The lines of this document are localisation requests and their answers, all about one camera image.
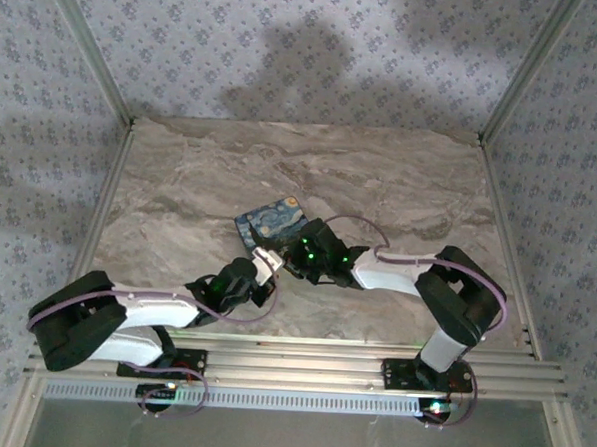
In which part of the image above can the blue starry night print box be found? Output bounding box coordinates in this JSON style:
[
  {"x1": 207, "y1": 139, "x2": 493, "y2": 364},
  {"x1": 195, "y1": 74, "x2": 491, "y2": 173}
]
[{"x1": 232, "y1": 193, "x2": 314, "y2": 258}]

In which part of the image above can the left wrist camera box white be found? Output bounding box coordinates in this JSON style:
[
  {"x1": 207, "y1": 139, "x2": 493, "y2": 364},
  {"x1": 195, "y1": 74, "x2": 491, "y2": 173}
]
[{"x1": 249, "y1": 245, "x2": 286, "y2": 287}]

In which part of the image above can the aluminium rail beam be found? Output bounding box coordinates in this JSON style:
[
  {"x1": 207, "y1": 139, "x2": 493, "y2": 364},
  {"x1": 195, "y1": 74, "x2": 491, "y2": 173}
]
[{"x1": 22, "y1": 332, "x2": 571, "y2": 402}]

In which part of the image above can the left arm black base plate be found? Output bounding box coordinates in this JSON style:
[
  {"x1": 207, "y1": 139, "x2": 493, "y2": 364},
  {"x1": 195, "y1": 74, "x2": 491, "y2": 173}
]
[{"x1": 116, "y1": 344, "x2": 209, "y2": 382}]

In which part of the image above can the grey slotted cable duct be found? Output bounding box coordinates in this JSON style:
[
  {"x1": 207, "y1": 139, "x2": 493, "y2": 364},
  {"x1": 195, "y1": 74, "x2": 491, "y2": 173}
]
[{"x1": 43, "y1": 375, "x2": 439, "y2": 420}]

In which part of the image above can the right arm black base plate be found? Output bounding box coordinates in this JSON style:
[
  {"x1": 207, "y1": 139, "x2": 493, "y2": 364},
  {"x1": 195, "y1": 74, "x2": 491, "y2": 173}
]
[{"x1": 379, "y1": 356, "x2": 476, "y2": 394}]

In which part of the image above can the aluminium table side rail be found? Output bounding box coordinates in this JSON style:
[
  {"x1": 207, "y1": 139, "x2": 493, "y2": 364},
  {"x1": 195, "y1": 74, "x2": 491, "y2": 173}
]
[
  {"x1": 469, "y1": 142, "x2": 555, "y2": 358},
  {"x1": 67, "y1": 121, "x2": 137, "y2": 286}
]

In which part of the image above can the right base red wire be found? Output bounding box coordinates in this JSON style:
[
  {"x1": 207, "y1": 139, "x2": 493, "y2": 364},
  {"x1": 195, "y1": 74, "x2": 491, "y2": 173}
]
[{"x1": 446, "y1": 380, "x2": 467, "y2": 410}]

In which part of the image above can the aluminium frame leg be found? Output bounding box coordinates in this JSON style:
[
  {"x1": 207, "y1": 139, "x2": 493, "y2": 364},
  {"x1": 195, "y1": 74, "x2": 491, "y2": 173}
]
[
  {"x1": 0, "y1": 371, "x2": 47, "y2": 447},
  {"x1": 540, "y1": 399, "x2": 582, "y2": 447}
]

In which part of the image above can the aluminium corner post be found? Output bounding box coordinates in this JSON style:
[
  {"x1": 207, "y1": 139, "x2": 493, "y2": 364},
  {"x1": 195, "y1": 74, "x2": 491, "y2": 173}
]
[
  {"x1": 476, "y1": 0, "x2": 587, "y2": 152},
  {"x1": 32, "y1": 0, "x2": 143, "y2": 130}
]

